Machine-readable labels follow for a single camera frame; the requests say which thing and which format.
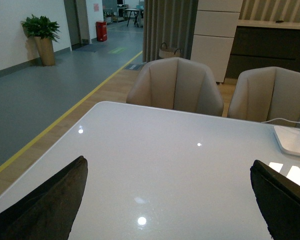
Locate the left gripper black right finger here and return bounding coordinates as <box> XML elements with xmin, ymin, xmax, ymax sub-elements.
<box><xmin>250</xmin><ymin>159</ymin><xmax>300</xmax><ymax>240</ymax></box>

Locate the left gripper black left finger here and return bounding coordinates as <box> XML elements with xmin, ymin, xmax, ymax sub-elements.
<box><xmin>0</xmin><ymin>156</ymin><xmax>88</xmax><ymax>240</ymax></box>

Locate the beige chair right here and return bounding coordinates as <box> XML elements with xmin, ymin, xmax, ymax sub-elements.
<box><xmin>227</xmin><ymin>66</ymin><xmax>300</xmax><ymax>128</ymax></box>

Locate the beige chair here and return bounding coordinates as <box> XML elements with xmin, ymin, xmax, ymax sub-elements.
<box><xmin>227</xmin><ymin>66</ymin><xmax>300</xmax><ymax>128</ymax></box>
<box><xmin>126</xmin><ymin>57</ymin><xmax>224</xmax><ymax>117</ymax></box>

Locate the dark kitchen counter cabinet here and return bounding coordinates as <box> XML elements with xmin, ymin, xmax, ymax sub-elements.
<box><xmin>225</xmin><ymin>25</ymin><xmax>300</xmax><ymax>79</ymax></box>

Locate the beige chair left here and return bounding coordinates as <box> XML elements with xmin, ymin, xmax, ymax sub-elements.
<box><xmin>126</xmin><ymin>57</ymin><xmax>224</xmax><ymax>117</ymax></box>

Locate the green potted plant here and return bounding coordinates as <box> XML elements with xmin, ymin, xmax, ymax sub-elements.
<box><xmin>21</xmin><ymin>14</ymin><xmax>60</xmax><ymax>66</ymax></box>

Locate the white cabinet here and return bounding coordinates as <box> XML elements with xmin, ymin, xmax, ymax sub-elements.
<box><xmin>190</xmin><ymin>0</ymin><xmax>243</xmax><ymax>83</ymax></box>

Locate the white lamp cable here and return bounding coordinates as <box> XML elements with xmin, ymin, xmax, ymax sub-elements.
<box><xmin>260</xmin><ymin>117</ymin><xmax>300</xmax><ymax>125</ymax></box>

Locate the woven basket with handles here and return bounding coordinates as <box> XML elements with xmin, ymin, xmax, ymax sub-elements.
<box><xmin>158</xmin><ymin>42</ymin><xmax>182</xmax><ymax>59</ymax></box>

